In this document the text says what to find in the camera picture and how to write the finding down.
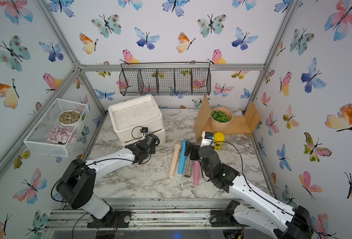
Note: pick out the black wire wall basket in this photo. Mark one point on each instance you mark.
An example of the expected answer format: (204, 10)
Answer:
(175, 79)

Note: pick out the pink flower petals pile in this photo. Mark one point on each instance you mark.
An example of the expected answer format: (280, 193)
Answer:
(61, 135)

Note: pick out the pink toy microphone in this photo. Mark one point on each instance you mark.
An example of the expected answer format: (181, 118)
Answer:
(196, 173)

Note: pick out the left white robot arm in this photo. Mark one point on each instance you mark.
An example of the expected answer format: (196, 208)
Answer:
(76, 186)

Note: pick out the wooden shelf stand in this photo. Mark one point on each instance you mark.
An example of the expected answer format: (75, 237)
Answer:
(237, 125)

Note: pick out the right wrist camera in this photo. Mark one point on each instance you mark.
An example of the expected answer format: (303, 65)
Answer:
(207, 139)

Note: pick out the white bowl of seeds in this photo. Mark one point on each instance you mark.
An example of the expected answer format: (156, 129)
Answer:
(69, 118)

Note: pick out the white mesh wall basket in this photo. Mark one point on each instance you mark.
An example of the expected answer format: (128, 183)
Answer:
(36, 139)

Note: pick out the yellow lidded jar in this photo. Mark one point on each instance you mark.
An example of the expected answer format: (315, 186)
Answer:
(219, 139)

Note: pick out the blue toy microphone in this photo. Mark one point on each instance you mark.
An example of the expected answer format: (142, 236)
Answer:
(182, 157)

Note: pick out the rhinestone silver microphone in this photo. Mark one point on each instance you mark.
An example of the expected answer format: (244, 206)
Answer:
(188, 167)

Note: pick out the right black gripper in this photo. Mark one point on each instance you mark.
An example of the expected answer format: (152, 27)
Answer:
(192, 147)

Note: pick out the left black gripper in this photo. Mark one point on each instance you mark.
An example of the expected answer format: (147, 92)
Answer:
(153, 150)

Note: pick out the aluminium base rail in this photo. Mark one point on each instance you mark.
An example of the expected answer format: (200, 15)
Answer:
(142, 215)

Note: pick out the wooden rolling pin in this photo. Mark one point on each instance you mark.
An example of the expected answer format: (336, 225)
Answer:
(177, 148)

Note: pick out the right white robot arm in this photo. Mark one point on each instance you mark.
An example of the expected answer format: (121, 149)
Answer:
(259, 194)

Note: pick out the white plastic drawer cabinet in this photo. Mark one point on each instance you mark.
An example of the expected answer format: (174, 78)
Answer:
(129, 117)

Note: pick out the peach pot green plant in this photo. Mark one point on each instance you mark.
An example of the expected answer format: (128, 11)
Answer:
(220, 119)

